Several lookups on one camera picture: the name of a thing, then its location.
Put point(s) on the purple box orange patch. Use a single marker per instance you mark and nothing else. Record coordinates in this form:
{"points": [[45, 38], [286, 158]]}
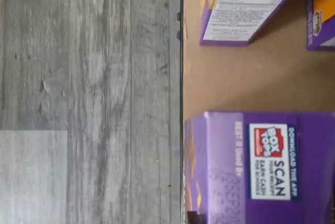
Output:
{"points": [[235, 12]]}

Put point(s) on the brown wooden shelf board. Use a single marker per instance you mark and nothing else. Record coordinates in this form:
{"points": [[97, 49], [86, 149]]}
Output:
{"points": [[248, 77]]}

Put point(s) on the purple box brown patch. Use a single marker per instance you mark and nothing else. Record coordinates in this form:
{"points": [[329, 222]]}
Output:
{"points": [[225, 143]]}

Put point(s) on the metal and wood shelf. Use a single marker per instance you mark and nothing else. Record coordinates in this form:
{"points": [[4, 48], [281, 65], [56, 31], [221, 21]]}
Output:
{"points": [[181, 103]]}

